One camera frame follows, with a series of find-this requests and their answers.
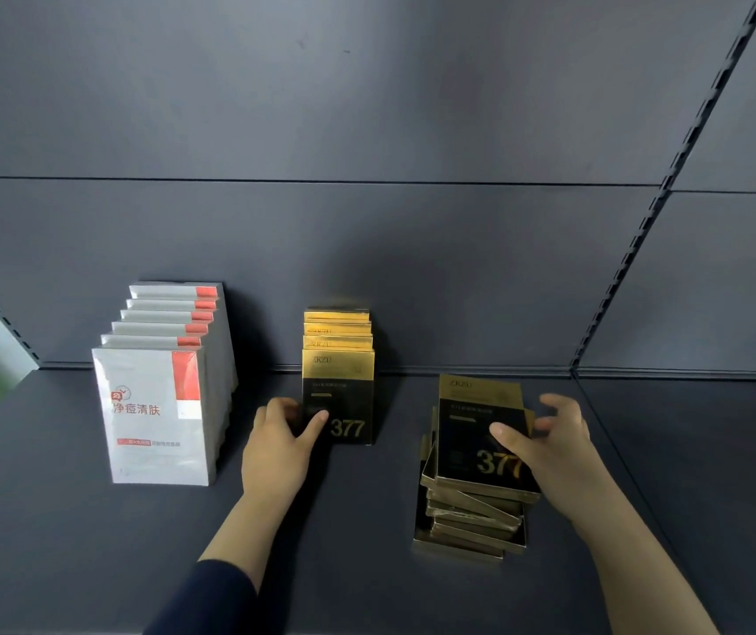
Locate person's left hand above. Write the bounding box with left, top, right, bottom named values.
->
left=240, top=396, right=330, bottom=506

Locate dark blue sleeve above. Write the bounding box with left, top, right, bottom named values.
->
left=145, top=559, right=260, bottom=635

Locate black gold cosmetic box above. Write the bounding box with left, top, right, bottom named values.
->
left=303, top=321, right=374, bottom=338
left=304, top=309, right=371, bottom=324
left=303, top=335, right=375, bottom=353
left=301, top=349, right=376, bottom=447
left=434, top=374, right=543, bottom=504

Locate stack of black gold boxes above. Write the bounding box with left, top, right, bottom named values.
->
left=412, top=408, right=530, bottom=563

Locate person's left forearm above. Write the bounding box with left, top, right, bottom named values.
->
left=197, top=489, right=307, bottom=594

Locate row of white red-label boxes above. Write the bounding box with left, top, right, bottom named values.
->
left=91, top=281, right=239, bottom=487

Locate person's right hand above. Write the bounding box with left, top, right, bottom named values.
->
left=489, top=393, right=595, bottom=524

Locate person's right forearm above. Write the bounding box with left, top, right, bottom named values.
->
left=566, top=486, right=723, bottom=635

